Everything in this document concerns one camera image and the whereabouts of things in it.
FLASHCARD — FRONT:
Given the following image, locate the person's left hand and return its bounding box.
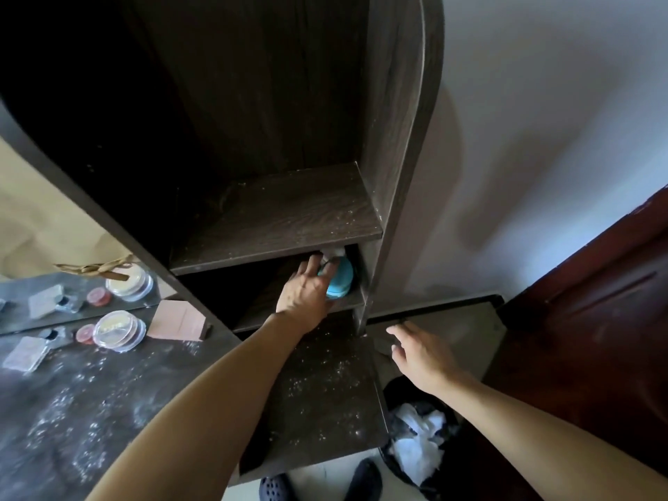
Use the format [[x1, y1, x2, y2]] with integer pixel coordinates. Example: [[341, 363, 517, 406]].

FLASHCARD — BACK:
[[275, 254, 342, 335]]

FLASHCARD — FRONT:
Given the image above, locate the person's right hand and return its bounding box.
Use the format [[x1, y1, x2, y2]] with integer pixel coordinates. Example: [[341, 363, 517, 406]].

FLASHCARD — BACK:
[[385, 323, 471, 397]]

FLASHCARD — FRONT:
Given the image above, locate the teal round container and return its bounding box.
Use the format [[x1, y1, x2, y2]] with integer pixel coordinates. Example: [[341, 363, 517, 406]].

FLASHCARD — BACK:
[[316, 255, 357, 299]]

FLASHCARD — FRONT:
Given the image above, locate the person's left forearm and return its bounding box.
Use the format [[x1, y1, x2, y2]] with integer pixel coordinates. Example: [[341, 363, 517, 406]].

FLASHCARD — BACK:
[[86, 312, 315, 501]]

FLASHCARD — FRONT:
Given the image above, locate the person's right forearm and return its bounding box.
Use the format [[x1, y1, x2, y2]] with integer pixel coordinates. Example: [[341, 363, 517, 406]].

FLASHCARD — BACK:
[[434, 371, 668, 501]]

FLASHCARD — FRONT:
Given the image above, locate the black trash bin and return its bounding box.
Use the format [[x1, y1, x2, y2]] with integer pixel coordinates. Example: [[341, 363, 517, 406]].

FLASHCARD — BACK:
[[378, 375, 473, 501]]

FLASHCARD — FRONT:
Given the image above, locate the dark wooden shelf unit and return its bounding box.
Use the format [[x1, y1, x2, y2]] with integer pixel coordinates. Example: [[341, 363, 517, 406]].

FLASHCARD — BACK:
[[0, 0, 445, 487]]

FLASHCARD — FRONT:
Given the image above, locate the white crumpled paper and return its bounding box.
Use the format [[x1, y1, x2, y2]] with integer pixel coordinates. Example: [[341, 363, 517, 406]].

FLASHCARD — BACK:
[[390, 403, 448, 487]]

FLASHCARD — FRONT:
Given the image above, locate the dark clog shoe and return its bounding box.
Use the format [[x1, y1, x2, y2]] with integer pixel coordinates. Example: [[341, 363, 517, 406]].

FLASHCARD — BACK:
[[259, 474, 299, 501], [344, 458, 385, 501]]

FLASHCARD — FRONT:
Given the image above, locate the pink cardboard piece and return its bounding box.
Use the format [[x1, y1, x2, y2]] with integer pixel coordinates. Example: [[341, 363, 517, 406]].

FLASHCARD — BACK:
[[146, 300, 210, 342]]

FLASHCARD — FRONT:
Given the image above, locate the dark brown wooden door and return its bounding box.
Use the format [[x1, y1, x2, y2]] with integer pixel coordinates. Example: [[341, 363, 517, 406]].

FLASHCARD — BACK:
[[483, 183, 668, 501]]

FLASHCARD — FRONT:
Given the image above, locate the clear round powder container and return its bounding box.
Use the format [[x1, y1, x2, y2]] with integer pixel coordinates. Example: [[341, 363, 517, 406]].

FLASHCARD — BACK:
[[92, 310, 147, 353]]

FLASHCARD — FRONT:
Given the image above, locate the clear rectangular plastic case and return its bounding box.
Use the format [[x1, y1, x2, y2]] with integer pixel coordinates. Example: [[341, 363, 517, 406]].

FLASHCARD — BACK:
[[2, 336, 52, 373]]

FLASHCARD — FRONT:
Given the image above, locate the wall mirror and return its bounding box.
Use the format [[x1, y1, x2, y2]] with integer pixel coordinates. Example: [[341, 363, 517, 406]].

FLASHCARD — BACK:
[[0, 134, 179, 335]]

